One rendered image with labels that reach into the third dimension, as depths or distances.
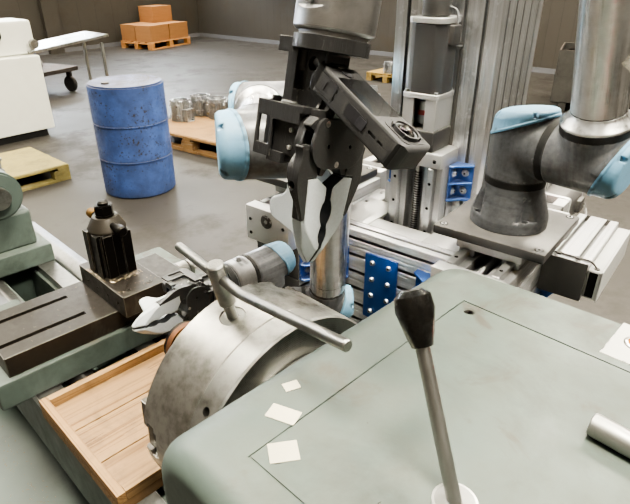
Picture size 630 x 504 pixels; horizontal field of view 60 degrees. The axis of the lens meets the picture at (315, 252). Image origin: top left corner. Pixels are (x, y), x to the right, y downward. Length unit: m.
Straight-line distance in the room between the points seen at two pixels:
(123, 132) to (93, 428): 3.43
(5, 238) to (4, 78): 4.72
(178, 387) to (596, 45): 0.76
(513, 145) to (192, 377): 0.71
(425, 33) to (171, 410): 0.89
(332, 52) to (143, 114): 3.87
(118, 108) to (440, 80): 3.32
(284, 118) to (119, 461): 0.70
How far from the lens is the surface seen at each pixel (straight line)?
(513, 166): 1.10
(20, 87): 6.45
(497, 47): 1.28
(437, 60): 1.24
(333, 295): 1.13
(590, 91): 0.98
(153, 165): 4.46
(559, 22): 10.34
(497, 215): 1.12
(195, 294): 1.01
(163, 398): 0.72
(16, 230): 1.73
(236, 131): 0.90
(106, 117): 4.39
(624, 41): 0.96
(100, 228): 1.24
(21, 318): 1.31
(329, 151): 0.51
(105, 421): 1.12
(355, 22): 0.50
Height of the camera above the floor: 1.63
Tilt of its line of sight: 28 degrees down
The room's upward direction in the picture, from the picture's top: straight up
